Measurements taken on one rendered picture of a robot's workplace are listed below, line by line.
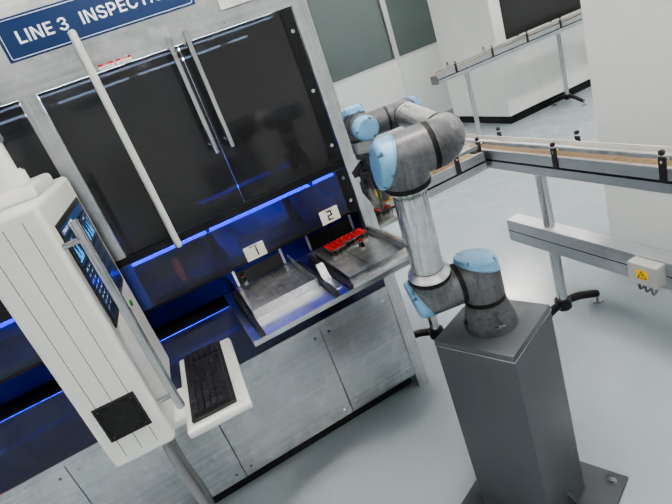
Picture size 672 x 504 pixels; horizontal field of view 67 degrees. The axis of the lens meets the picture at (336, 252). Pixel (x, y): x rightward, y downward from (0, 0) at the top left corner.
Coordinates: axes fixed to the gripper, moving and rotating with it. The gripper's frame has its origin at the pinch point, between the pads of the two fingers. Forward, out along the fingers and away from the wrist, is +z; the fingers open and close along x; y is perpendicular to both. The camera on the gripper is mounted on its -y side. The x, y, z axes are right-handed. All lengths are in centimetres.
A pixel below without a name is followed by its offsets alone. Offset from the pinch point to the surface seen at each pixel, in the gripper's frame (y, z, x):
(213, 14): -36, -76, -22
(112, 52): -36, -75, -57
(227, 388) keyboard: 13, 27, -72
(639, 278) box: 31, 61, 79
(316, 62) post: -36, -50, 9
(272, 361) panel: -36, 55, -53
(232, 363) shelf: -3, 29, -68
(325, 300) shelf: 2.1, 21.5, -31.0
